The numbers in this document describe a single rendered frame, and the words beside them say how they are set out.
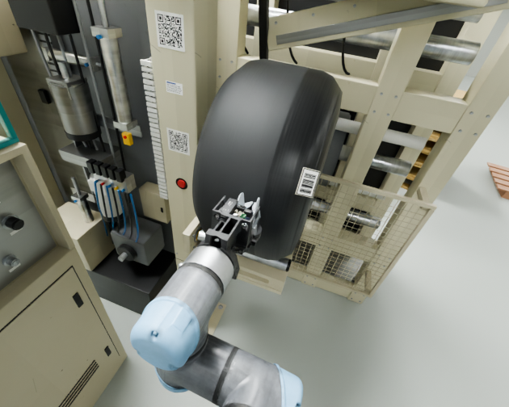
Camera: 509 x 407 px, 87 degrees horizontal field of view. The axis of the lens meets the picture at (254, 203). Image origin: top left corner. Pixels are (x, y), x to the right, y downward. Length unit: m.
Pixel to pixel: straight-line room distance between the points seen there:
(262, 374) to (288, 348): 1.38
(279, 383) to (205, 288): 0.16
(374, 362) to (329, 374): 0.30
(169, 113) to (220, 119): 0.26
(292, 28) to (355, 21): 0.20
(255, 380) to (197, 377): 0.08
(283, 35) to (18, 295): 1.12
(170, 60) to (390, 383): 1.86
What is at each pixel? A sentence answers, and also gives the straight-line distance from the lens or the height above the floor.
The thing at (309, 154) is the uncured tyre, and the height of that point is 1.36.
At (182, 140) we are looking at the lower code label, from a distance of 0.87.
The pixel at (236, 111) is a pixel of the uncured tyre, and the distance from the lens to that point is 0.63.
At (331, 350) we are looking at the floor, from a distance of 1.87.
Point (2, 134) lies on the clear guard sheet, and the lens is 0.85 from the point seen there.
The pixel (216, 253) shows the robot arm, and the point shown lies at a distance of 0.40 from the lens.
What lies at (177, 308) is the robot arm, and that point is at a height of 1.33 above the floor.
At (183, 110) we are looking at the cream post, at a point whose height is 1.32.
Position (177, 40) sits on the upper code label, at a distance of 0.78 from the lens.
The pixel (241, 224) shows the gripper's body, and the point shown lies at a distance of 0.46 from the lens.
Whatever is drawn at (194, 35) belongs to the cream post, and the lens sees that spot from 0.76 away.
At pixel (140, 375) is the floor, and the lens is 1.75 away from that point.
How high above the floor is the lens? 1.63
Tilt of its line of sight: 40 degrees down
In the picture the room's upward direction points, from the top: 8 degrees clockwise
